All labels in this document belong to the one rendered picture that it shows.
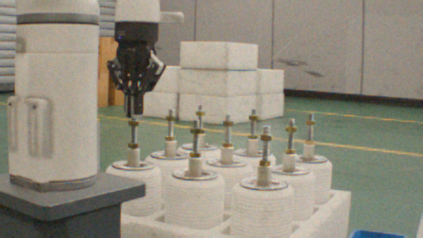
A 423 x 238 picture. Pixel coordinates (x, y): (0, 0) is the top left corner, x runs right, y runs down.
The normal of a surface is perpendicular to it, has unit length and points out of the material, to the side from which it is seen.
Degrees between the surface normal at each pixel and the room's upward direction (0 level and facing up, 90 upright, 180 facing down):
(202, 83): 90
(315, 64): 90
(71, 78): 90
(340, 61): 90
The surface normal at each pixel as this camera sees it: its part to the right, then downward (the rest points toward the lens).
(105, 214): 0.82, 0.13
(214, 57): -0.58, 0.07
